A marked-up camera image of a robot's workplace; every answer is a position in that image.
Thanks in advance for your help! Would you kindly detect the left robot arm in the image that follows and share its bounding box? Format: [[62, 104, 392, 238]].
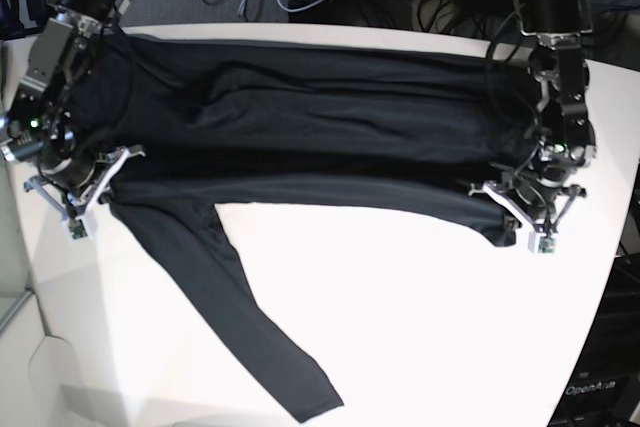
[[470, 0, 597, 255]]

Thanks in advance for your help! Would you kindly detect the black OpenArm case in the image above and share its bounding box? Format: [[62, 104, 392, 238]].
[[549, 254, 639, 426]]

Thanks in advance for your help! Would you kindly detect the dark navy long-sleeve shirt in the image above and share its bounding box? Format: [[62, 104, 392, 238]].
[[70, 35, 540, 422]]

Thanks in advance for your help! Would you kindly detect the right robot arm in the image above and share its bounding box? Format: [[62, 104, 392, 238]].
[[1, 0, 144, 240]]

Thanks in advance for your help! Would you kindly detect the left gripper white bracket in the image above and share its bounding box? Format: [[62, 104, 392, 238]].
[[467, 169, 589, 254]]

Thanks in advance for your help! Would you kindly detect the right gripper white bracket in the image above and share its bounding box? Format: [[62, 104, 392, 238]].
[[23, 145, 146, 241]]

